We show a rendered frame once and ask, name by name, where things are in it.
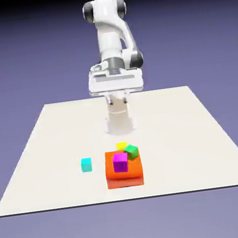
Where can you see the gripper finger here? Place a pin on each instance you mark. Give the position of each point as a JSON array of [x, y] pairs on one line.
[[125, 98], [110, 100]]

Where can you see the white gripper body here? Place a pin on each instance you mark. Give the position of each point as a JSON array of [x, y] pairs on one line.
[[116, 84]]

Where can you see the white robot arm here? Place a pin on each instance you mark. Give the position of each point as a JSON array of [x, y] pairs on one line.
[[107, 27]]

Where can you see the small yellow cube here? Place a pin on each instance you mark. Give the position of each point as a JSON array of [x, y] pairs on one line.
[[120, 145]]

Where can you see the small green cube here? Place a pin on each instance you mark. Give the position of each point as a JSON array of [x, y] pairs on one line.
[[132, 151]]

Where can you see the small magenta cube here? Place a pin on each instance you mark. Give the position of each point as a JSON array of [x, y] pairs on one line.
[[120, 163]]

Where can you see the small cyan cube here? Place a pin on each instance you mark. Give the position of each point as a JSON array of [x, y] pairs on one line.
[[86, 165]]

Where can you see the large orange box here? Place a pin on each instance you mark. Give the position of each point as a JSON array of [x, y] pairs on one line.
[[134, 168]]

